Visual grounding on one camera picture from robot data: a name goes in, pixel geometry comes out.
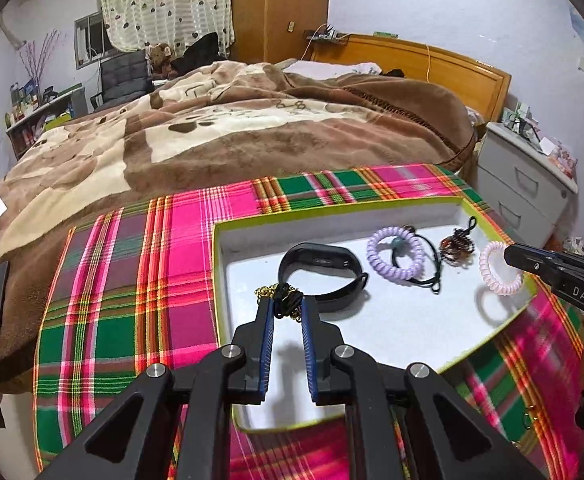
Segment grey nightstand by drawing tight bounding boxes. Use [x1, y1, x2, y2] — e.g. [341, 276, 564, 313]
[477, 121, 578, 248]

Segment wooden headboard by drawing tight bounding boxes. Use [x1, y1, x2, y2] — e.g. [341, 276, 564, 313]
[304, 34, 513, 128]

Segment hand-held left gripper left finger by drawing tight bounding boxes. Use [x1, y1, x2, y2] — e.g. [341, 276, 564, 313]
[36, 296, 277, 480]

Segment brown teddy bear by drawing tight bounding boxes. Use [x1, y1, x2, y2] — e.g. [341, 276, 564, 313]
[144, 42, 175, 78]

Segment pink spiral hair tie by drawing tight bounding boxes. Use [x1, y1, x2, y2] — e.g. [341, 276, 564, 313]
[478, 241, 525, 297]

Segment purple spiral hair tie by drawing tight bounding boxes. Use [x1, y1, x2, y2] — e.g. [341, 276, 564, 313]
[366, 226, 427, 283]

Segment black hair tie with bead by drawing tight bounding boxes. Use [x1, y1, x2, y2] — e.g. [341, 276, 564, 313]
[389, 230, 444, 295]

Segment window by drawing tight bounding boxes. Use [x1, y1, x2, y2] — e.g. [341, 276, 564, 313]
[74, 10, 117, 71]

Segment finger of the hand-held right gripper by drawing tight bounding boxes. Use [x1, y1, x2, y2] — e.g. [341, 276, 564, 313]
[503, 243, 565, 282]
[519, 245, 560, 260]

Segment black bag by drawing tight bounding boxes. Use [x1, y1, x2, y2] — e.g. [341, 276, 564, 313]
[171, 32, 223, 75]

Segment brown spiral hair tie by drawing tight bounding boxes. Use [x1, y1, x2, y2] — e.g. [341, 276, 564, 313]
[438, 216, 478, 265]

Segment power strip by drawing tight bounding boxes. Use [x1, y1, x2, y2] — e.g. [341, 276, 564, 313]
[304, 25, 350, 43]

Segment brown beige plush blanket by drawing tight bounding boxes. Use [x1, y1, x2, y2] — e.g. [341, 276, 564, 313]
[0, 60, 478, 376]

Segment row of bottles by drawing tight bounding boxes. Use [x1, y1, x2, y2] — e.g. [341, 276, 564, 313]
[6, 82, 42, 126]

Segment pink green plaid cloth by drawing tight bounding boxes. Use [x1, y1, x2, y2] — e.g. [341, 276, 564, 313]
[32, 164, 584, 480]

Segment white shelf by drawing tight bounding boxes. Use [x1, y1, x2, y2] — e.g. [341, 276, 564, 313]
[6, 85, 87, 161]

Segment heart print curtain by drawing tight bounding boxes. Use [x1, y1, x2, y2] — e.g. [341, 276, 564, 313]
[96, 0, 236, 53]

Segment gold chain with black cord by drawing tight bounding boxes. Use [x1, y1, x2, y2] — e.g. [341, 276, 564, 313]
[256, 282, 305, 321]

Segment wooden wardrobe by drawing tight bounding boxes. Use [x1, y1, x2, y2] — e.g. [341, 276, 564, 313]
[232, 0, 331, 65]

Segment clutter on nightstand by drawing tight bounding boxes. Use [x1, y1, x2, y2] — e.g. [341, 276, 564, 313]
[502, 102, 543, 143]

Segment white pillow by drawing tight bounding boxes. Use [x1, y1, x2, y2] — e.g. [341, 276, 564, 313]
[284, 59, 385, 78]

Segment purple decorative branches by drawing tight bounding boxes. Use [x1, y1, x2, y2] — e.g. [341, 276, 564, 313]
[18, 30, 60, 86]

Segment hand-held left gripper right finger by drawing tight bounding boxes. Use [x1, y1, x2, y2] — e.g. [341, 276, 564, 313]
[299, 296, 548, 480]

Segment yellow cardboard box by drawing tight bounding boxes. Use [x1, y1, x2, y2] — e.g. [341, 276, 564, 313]
[212, 194, 540, 433]

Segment black wristband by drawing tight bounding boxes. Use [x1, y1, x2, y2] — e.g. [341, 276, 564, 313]
[277, 242, 371, 322]

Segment pink printed box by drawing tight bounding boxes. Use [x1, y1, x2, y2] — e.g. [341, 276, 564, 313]
[547, 142, 578, 177]

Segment black office chair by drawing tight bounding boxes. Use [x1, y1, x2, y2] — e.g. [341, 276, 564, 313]
[90, 51, 153, 111]

